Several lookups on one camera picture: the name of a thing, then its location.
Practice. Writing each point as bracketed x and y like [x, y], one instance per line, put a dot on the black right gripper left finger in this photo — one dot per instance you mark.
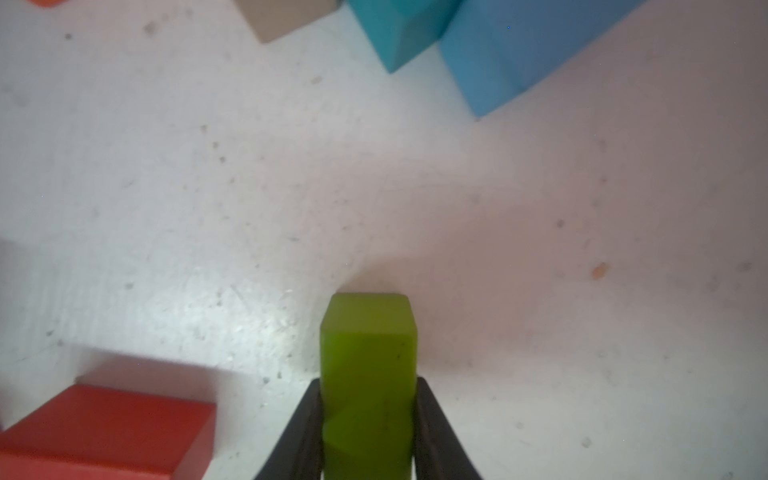
[298, 453]

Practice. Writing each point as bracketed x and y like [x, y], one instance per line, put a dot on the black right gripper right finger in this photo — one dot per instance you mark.
[438, 453]

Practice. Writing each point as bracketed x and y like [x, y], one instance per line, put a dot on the green block top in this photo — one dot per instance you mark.
[368, 378]

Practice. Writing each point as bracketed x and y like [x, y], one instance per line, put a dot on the red block small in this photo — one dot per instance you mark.
[89, 432]

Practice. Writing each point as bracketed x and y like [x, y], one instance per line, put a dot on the light blue long block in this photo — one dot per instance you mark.
[497, 50]

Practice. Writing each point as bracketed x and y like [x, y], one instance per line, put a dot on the natural wood block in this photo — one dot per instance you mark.
[273, 19]

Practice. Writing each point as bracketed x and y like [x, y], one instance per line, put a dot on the orange block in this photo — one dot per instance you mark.
[46, 3]

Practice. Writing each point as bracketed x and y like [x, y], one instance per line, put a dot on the teal triangle block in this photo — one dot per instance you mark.
[400, 30]

